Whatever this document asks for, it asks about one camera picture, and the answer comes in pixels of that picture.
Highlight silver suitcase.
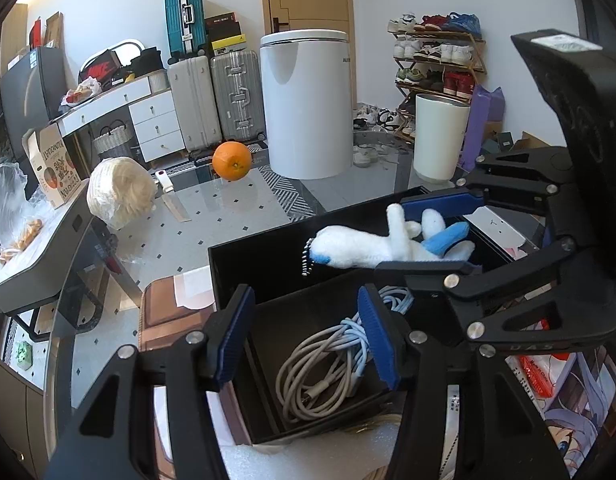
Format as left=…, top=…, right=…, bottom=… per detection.
left=209, top=50, right=268, bottom=143

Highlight red and black shoe box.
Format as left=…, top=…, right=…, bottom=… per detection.
left=78, top=47, right=124, bottom=86

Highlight row of shoes on rack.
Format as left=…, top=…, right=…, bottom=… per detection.
left=388, top=11, right=484, bottom=136

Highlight white desk with drawers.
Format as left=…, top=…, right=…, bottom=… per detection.
left=55, top=72, right=186, bottom=163

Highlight black bag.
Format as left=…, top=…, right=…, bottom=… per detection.
left=130, top=46, right=169, bottom=78

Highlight clear plastic bag with food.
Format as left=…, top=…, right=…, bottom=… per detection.
left=0, top=162, right=54, bottom=266

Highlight wrapped napa cabbage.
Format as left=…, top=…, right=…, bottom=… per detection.
left=86, top=157, right=158, bottom=231

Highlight brown cardboard box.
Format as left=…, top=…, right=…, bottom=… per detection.
left=508, top=131, right=551, bottom=153

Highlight white suitcase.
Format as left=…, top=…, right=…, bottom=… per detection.
left=167, top=55, right=223, bottom=153

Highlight white and blue plush toy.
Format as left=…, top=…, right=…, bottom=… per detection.
left=303, top=203, right=476, bottom=277

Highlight cardboard fruit box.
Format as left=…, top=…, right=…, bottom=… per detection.
left=22, top=122, right=84, bottom=210

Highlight grey coiled cable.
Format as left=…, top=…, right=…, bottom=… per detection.
left=275, top=317, right=384, bottom=423

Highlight shoes on floor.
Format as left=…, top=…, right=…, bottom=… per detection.
left=352, top=102, right=416, bottom=167

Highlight snack bag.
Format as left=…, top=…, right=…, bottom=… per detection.
left=63, top=77, right=101, bottom=106

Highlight red packet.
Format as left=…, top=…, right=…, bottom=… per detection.
left=518, top=355, right=556, bottom=401

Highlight black box with yellow stripe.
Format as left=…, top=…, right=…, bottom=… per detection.
left=204, top=11, right=247, bottom=57

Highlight black cardboard box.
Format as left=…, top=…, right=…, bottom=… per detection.
left=208, top=185, right=544, bottom=446

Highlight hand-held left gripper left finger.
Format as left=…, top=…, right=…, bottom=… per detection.
left=45, top=284, right=256, bottom=480

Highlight purple yoga mat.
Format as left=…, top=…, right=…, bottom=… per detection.
left=460, top=85, right=504, bottom=171

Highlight orange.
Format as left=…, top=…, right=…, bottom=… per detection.
left=212, top=141, right=253, bottom=181

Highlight wooden shoe rack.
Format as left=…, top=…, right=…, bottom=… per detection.
left=388, top=30, right=489, bottom=141

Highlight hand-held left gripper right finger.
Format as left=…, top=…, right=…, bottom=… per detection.
left=357, top=284, right=570, bottom=480

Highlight printed cartoon mat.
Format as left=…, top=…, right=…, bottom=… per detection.
left=138, top=267, right=616, bottom=480

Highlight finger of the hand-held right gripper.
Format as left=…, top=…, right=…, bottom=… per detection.
left=400, top=146, right=575, bottom=223
left=375, top=237, right=616, bottom=357

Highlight grey wicker basket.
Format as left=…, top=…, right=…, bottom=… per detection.
left=92, top=120, right=139, bottom=161

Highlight black and white patterned rug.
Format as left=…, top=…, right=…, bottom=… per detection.
left=258, top=165, right=329, bottom=221

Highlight grey side table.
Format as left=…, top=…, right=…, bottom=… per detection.
left=0, top=180, right=144, bottom=341

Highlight white handled knife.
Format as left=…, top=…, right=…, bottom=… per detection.
left=155, top=170, right=191, bottom=222

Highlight white cylindrical bin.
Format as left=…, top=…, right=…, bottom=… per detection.
left=413, top=93, right=472, bottom=182

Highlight light blue coiled cable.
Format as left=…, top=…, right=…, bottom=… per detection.
left=338, top=287, right=415, bottom=396

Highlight teal suitcase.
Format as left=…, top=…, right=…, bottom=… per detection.
left=164, top=0, right=206, bottom=58

